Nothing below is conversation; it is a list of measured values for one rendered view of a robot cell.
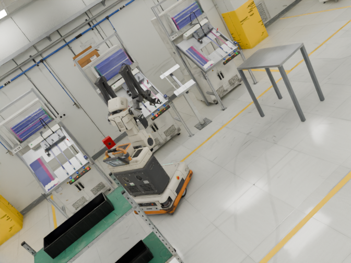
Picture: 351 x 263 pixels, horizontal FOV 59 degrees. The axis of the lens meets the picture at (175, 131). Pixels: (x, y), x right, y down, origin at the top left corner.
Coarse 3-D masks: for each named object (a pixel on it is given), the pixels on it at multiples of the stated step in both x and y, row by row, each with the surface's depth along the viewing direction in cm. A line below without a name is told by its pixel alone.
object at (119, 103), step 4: (112, 100) 355; (116, 100) 351; (120, 100) 350; (124, 100) 355; (108, 104) 360; (112, 104) 355; (116, 104) 350; (120, 104) 349; (124, 104) 354; (108, 108) 360; (112, 108) 354; (116, 108) 350; (120, 108) 349; (124, 108) 354
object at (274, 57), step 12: (264, 48) 402; (276, 48) 380; (288, 48) 361; (300, 48) 355; (252, 60) 390; (264, 60) 370; (276, 60) 351; (240, 72) 397; (312, 72) 366; (288, 84) 349; (252, 96) 412; (300, 108) 364
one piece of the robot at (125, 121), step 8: (120, 112) 352; (128, 112) 352; (112, 120) 359; (120, 120) 353; (128, 120) 349; (120, 128) 361; (128, 128) 356; (136, 128) 366; (128, 136) 373; (136, 136) 368; (144, 136) 368; (136, 144) 376; (144, 144) 369; (152, 144) 376
